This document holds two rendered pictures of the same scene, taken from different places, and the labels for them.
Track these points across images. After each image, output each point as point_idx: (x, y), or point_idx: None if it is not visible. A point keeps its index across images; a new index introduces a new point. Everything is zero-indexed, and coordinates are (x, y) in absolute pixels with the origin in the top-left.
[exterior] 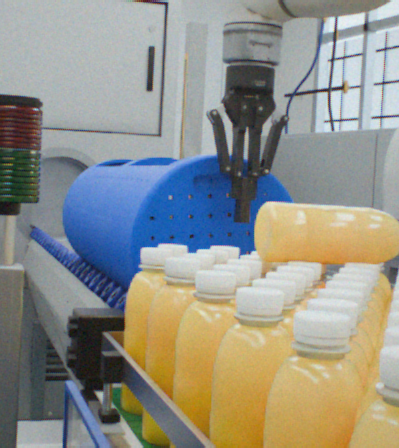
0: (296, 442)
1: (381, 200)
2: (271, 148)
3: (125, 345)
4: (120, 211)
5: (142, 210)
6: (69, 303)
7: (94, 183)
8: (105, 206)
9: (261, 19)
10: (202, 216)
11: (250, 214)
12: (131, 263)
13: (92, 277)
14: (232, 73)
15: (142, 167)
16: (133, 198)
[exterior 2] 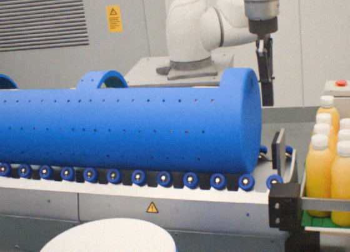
0: None
1: (175, 52)
2: (272, 59)
3: (347, 197)
4: (189, 125)
5: (241, 121)
6: (0, 197)
7: (47, 107)
8: (132, 124)
9: None
10: (249, 110)
11: (254, 97)
12: (237, 154)
13: (51, 171)
14: (267, 25)
15: (154, 89)
16: (210, 115)
